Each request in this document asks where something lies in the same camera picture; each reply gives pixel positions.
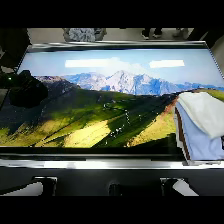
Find silver frame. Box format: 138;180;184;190
0;40;224;197

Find light blue garment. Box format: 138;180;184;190
174;101;224;162

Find heap of clothes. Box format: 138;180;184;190
62;27;108;43

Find person's legs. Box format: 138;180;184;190
140;27;190;40

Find brown garment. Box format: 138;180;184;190
173;107;192;162

